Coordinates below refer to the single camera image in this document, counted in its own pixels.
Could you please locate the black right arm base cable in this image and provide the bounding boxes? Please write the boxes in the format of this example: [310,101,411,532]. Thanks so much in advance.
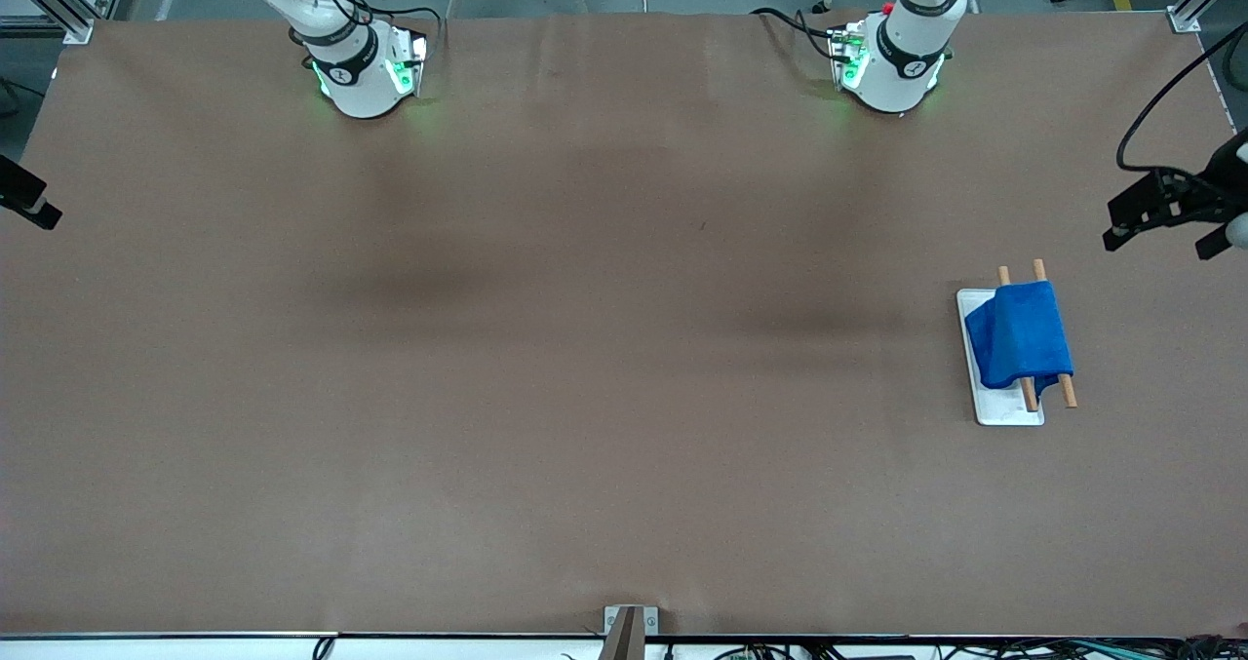
[297,0,446,52]

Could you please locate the black arm base cable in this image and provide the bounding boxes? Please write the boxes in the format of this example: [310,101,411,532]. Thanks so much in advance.
[297,0,446,52]
[749,7,854,61]

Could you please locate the brown paper table cover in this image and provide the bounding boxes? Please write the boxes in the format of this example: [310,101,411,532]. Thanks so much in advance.
[0,12,1248,638]

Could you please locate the black left arm base cable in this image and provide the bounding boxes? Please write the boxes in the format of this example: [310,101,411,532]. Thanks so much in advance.
[749,7,854,61]

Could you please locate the camera mount post with bracket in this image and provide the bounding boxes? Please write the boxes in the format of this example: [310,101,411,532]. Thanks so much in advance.
[599,605,660,660]

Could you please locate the blue microfibre towel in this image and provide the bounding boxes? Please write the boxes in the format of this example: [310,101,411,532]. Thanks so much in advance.
[963,280,1075,401]

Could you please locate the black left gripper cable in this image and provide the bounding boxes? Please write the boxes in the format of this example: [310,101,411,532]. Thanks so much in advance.
[1115,20,1248,175]

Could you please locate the white towel rack wooden bars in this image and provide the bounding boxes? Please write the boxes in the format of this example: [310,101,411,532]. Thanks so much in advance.
[955,258,1079,427]

